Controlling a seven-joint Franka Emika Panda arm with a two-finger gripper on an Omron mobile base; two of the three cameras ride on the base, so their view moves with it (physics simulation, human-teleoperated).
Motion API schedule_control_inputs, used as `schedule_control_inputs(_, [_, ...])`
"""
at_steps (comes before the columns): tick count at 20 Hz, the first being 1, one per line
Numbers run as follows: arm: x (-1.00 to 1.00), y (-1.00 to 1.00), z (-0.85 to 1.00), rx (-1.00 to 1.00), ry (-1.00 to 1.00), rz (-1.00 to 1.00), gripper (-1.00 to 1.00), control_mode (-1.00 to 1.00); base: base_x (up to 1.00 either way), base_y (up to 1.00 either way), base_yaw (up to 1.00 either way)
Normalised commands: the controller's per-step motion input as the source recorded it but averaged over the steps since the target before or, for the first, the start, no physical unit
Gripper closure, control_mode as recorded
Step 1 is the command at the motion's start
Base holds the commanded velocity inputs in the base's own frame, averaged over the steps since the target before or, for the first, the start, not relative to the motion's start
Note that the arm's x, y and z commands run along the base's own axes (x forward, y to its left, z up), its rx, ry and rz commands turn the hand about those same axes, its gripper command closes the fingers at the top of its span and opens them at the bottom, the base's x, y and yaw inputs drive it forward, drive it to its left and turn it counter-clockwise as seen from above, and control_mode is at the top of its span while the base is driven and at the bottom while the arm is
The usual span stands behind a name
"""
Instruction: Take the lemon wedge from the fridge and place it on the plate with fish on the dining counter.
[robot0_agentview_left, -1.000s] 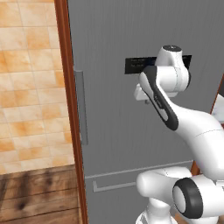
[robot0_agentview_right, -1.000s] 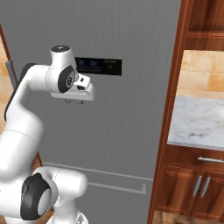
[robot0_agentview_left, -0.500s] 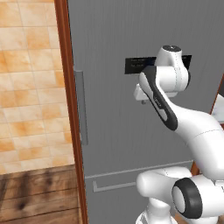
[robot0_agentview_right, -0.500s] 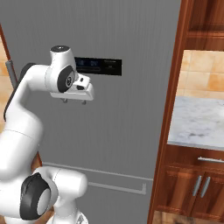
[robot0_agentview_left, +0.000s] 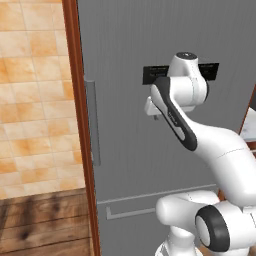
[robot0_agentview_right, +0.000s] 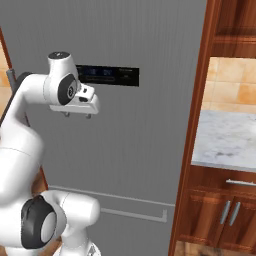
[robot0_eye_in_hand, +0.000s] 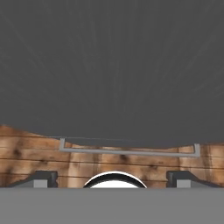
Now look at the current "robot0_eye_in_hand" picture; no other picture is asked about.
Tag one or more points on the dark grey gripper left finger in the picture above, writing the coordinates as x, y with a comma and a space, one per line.
43, 177

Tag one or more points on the white and black round object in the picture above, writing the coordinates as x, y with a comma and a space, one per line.
114, 180

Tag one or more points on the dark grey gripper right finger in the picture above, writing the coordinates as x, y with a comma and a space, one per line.
180, 177

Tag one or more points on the dark grey fridge door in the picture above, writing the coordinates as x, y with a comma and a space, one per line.
112, 70

